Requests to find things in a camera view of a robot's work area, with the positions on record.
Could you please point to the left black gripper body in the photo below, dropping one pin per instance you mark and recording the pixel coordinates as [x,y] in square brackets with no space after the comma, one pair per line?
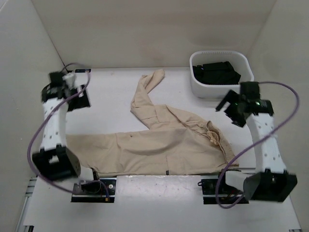
[77,102]

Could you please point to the white plastic basket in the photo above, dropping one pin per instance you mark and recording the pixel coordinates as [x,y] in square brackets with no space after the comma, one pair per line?
[237,60]

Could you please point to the black folded trousers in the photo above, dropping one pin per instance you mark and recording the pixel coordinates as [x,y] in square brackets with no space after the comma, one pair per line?
[219,73]

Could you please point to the beige trousers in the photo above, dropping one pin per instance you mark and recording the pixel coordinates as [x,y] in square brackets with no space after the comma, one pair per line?
[176,142]

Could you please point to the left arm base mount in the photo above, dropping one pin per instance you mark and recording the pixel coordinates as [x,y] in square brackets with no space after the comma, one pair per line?
[102,192]

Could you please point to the dark corner label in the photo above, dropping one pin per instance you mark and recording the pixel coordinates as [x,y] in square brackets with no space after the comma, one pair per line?
[82,70]

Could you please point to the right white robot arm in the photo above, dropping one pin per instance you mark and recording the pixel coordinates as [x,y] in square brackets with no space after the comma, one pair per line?
[271,181]

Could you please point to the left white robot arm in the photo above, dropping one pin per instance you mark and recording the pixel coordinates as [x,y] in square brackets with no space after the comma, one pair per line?
[54,160]

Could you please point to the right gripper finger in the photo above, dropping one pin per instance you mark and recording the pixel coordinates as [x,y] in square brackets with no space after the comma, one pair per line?
[232,96]
[221,104]

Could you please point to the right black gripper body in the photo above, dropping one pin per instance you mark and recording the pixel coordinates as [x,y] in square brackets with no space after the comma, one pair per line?
[232,112]

